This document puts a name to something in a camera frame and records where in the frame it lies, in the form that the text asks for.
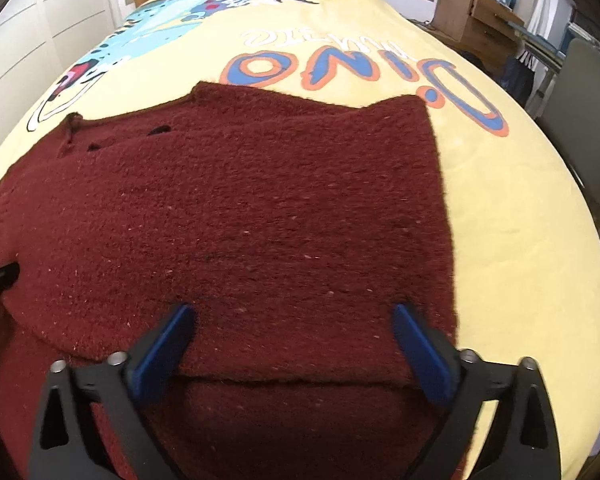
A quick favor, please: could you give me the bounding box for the dark red knit sweater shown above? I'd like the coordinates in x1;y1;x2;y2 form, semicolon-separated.
0;84;456;479

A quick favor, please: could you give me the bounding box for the yellow dinosaur print bedspread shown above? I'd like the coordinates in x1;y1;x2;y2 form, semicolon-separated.
0;0;600;479

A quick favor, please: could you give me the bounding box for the white wardrobe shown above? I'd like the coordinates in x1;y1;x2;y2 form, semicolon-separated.
0;0;121;145

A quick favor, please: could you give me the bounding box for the grey upholstered chair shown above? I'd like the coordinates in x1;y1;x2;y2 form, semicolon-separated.
536;39;600;208

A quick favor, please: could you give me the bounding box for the dark blue bag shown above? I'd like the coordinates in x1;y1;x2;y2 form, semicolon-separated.
500;52;534;107

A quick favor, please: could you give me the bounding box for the wooden desk drawer cabinet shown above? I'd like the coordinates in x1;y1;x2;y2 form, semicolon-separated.
431;0;524;63

